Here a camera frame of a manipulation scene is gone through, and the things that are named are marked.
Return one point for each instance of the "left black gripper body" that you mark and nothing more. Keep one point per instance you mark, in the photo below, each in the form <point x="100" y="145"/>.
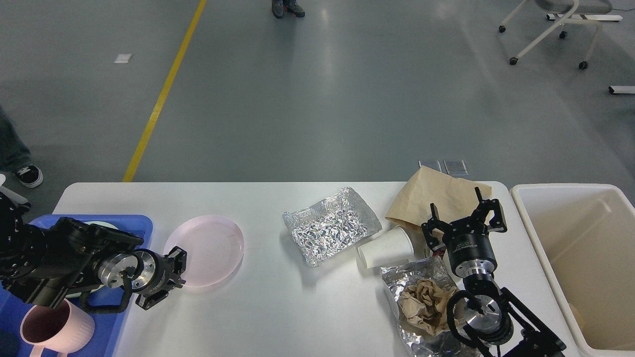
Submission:
<point x="146" y="270"/>

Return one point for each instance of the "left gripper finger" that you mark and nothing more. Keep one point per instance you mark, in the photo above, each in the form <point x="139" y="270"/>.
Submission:
<point x="148" y="300"/>
<point x="178" y="260"/>

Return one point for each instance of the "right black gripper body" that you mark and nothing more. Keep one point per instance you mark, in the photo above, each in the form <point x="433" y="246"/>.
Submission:
<point x="470" y="253"/>

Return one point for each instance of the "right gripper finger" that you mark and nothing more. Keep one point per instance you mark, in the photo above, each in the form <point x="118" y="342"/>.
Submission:
<point x="487" y="217"/>
<point x="434" y="231"/>

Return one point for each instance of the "brown paper bag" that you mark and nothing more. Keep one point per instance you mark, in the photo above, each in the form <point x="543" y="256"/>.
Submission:
<point x="454" y="199"/>

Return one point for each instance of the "pink plate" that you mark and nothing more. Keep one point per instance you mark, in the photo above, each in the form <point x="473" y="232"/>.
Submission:
<point x="215" y="247"/>

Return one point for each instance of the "pink ribbed mug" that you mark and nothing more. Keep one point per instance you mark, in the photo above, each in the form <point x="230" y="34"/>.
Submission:
<point x="64" y="329"/>

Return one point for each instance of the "dark teal mug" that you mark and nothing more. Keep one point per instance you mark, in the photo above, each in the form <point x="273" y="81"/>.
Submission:
<point x="9" y="344"/>

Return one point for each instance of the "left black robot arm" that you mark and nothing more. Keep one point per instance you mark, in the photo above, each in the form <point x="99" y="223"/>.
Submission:
<point x="41" y="266"/>

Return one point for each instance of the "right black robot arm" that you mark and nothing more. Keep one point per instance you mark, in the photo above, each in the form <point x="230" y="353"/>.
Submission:
<point x="482" y="314"/>

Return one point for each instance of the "blue plastic tray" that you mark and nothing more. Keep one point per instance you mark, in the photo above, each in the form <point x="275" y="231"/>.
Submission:
<point x="108" y="327"/>

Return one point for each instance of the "white paper cup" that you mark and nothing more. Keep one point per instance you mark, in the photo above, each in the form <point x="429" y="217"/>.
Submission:
<point x="392" y="247"/>

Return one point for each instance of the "light green plate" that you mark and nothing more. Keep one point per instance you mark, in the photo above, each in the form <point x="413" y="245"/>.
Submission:
<point x="99" y="223"/>

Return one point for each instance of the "crumpled brown paper ball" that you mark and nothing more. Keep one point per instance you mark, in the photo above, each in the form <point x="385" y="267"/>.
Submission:
<point x="424" y="306"/>

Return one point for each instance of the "beige plastic bin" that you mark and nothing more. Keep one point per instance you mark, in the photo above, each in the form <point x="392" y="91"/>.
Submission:
<point x="584" y="236"/>

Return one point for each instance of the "flat crumpled foil sheet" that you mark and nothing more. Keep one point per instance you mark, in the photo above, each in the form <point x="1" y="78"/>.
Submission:
<point x="417" y="342"/>

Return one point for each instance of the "aluminium foil tray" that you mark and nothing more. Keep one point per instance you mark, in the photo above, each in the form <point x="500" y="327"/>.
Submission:
<point x="331" y="225"/>

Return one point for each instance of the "white chair base left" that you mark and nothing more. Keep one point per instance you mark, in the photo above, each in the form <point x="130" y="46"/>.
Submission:
<point x="16" y="198"/>

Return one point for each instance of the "white bar on floor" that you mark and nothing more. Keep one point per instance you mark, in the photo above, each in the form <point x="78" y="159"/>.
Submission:
<point x="621" y="90"/>

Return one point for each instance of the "distant person feet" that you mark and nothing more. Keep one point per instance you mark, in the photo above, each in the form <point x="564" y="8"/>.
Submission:
<point x="280" y="7"/>

